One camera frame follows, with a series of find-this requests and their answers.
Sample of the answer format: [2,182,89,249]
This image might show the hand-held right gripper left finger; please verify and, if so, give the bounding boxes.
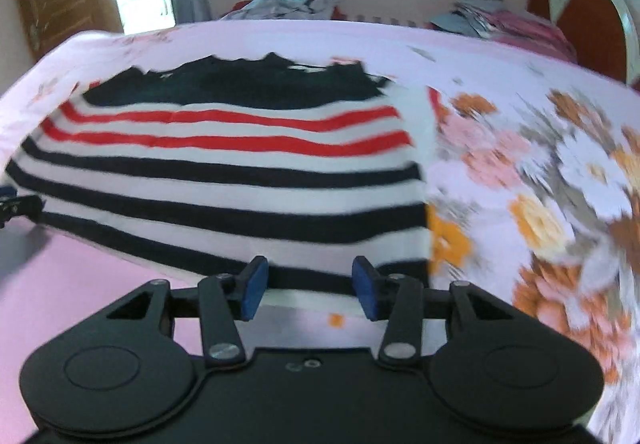
[102,255,271,369]

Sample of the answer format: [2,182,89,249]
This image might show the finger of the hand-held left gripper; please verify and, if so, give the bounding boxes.
[0,184,45,230]

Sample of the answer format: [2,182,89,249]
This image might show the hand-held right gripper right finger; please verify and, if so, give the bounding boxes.
[351,255,523,369]

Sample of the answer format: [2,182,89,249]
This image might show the striped knit sweater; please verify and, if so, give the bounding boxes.
[5,51,446,312]

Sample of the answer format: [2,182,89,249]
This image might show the loose pile of clothes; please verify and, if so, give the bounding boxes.
[220,0,346,22]

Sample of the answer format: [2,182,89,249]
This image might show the stack of folded clothes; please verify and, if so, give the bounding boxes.
[430,0,578,60]

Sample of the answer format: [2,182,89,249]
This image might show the bed with pink floral sheet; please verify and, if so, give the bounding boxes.
[0,19,640,444]

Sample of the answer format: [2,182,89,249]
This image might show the red and white headboard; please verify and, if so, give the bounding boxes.
[525,0,640,87]

